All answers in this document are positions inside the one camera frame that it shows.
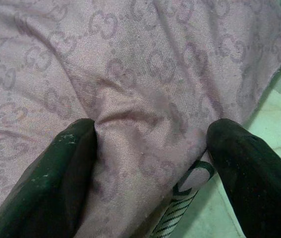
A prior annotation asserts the lilac monogram patterned cloth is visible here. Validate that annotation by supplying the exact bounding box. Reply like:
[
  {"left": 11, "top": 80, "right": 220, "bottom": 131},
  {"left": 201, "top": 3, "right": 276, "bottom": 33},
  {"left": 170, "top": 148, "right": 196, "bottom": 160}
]
[{"left": 0, "top": 0, "right": 281, "bottom": 238}]

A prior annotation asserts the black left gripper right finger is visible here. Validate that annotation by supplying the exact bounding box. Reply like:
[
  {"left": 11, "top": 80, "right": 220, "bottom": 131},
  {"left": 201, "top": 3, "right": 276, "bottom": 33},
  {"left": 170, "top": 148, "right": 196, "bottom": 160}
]
[{"left": 205, "top": 118, "right": 281, "bottom": 238}]

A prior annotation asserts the white black striped cloth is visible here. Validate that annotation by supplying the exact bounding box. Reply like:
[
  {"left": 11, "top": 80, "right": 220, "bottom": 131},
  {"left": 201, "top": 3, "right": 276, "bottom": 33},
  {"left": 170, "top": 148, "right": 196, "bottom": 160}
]
[{"left": 155, "top": 161, "right": 214, "bottom": 238}]

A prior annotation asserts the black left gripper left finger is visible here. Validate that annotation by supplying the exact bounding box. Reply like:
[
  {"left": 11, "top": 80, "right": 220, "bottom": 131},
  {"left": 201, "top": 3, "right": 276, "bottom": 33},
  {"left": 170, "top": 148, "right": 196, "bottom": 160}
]
[{"left": 0, "top": 118, "right": 98, "bottom": 238}]

